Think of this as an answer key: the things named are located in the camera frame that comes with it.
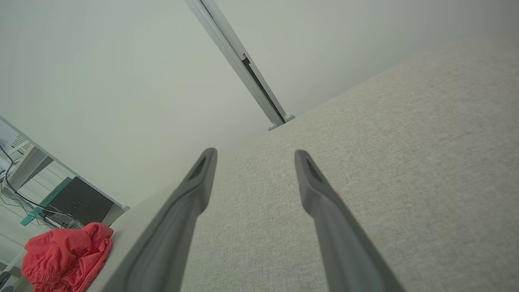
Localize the grey aluminium post with slot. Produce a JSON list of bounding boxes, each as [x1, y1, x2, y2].
[[184, 0, 296, 131]]

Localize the teal strip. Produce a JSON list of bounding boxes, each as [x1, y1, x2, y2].
[[20, 176, 73, 226]]

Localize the red shorts with white stripe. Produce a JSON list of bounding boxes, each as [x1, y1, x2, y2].
[[21, 222, 114, 292]]

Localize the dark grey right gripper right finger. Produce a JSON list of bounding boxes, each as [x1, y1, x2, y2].
[[294, 149, 406, 292]]

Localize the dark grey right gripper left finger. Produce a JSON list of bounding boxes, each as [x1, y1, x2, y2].
[[103, 148, 218, 292]]

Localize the grey power strip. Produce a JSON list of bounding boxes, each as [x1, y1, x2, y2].
[[45, 212, 84, 230]]

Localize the white desk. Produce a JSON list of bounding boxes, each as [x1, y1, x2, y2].
[[0, 116, 130, 228]]

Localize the black cable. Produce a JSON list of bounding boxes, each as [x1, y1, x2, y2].
[[0, 146, 61, 221]]

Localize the black box device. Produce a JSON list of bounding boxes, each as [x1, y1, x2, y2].
[[48, 176, 114, 225]]

